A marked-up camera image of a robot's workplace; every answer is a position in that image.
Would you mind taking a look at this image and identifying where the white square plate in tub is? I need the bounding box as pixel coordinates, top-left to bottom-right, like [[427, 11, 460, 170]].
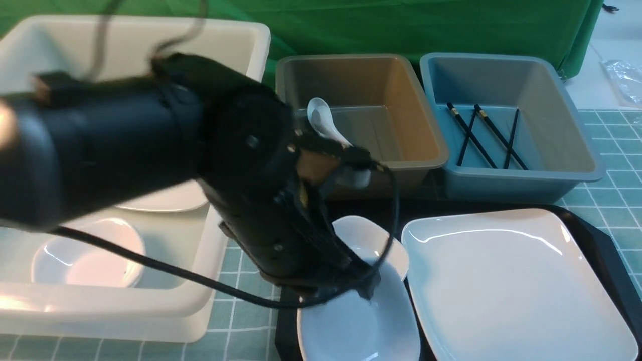
[[117, 180, 207, 213]]

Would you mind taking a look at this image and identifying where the green checkered table mat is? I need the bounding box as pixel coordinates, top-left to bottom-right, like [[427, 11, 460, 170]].
[[2, 110, 640, 360]]

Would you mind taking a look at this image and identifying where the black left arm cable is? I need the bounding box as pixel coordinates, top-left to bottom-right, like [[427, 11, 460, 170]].
[[48, 165, 401, 308]]

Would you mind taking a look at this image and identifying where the white ceramic soup spoon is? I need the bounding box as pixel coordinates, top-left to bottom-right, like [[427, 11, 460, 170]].
[[307, 97, 371, 189]]

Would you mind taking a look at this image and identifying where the small white square bowl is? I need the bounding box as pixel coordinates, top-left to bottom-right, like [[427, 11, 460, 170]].
[[31, 217, 146, 288]]

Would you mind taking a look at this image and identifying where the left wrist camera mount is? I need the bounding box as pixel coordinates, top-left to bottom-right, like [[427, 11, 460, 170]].
[[292, 132, 394, 199]]

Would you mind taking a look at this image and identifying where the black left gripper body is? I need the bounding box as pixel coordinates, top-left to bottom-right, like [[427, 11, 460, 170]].
[[200, 85, 381, 300]]

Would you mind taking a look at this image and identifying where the black chopstick gold band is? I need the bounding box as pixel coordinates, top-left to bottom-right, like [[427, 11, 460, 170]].
[[474, 104, 528, 170], [446, 102, 497, 169]]

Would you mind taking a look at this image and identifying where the clear plastic bag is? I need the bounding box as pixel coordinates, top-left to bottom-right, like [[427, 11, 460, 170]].
[[601, 60, 641, 109]]

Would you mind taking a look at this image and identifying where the black serving tray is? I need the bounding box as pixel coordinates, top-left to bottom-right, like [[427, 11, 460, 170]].
[[273, 199, 641, 360]]

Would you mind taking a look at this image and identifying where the blue plastic bin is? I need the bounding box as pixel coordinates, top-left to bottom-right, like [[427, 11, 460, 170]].
[[420, 53, 606, 203]]

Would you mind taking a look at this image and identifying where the black chopstick in bin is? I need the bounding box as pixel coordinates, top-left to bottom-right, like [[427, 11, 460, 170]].
[[456, 110, 476, 166], [504, 109, 520, 169]]

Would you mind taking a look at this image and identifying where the large white square plate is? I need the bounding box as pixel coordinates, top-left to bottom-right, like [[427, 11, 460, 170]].
[[401, 208, 640, 360]]

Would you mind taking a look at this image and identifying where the green backdrop cloth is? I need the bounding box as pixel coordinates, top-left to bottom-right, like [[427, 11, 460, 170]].
[[0, 0, 605, 99]]

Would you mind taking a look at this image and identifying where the large white plastic tub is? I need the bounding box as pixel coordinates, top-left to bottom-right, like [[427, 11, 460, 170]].
[[0, 14, 272, 344]]

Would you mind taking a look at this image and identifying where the brown plastic bin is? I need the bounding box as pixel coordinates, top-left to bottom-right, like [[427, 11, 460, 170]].
[[276, 54, 449, 197]]

